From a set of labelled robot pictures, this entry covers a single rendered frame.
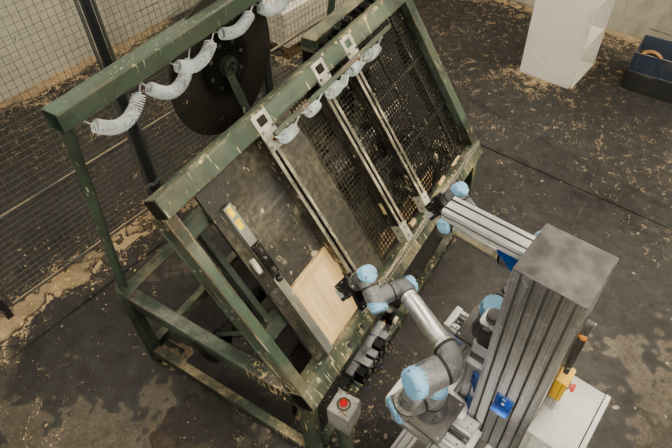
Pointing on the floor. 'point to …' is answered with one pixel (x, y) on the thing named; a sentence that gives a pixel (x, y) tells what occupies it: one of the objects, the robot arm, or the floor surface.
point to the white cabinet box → (572, 10)
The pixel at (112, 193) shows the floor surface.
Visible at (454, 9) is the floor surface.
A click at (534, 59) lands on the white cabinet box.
